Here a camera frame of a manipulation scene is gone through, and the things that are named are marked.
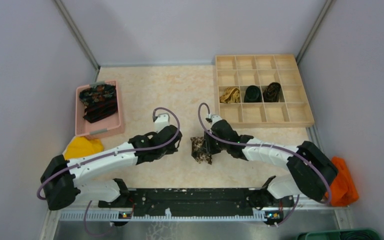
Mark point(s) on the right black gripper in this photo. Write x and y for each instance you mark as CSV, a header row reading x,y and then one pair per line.
x,y
210,149

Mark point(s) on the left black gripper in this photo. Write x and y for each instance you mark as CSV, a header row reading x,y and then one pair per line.
x,y
172,150

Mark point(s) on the brown floral patterned tie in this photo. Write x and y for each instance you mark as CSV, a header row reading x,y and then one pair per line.
x,y
199,150

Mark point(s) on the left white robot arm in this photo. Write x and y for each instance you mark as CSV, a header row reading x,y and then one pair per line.
x,y
68,181

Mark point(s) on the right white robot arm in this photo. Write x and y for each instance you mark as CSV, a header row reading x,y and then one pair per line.
x,y
310,172

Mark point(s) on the dark ties in basket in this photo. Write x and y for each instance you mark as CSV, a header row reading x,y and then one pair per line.
x,y
100,102

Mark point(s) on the rolled yellow tie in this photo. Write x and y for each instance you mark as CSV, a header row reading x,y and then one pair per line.
x,y
231,95

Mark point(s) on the pink plastic basket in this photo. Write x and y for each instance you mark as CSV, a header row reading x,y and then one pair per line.
x,y
107,127

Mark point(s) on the rolled dark green tie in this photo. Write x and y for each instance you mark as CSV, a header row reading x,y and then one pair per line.
x,y
253,94

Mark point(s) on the wooden compartment tray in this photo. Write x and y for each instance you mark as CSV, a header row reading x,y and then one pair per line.
x,y
243,70

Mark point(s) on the rolled brown patterned tie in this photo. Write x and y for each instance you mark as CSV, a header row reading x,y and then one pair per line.
x,y
272,93

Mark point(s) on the yellow cloth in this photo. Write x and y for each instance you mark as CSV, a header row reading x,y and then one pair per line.
x,y
80,147

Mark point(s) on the orange cloth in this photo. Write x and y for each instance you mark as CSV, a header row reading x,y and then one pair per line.
x,y
343,189

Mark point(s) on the green bin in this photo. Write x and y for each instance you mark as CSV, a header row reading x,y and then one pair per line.
x,y
344,234

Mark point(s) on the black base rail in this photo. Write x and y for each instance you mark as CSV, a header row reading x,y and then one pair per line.
x,y
196,202

